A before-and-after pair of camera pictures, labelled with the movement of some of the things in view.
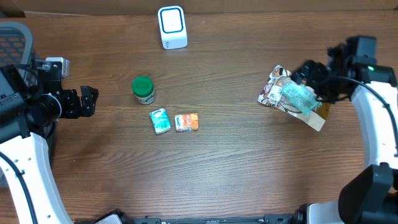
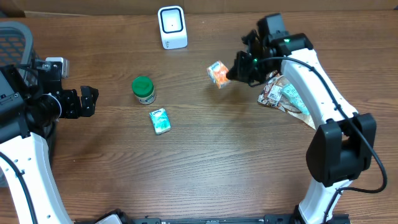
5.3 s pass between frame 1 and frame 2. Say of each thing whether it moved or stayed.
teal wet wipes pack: stayed
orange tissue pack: moved
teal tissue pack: stayed
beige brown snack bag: stayed
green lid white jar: stayed
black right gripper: moved
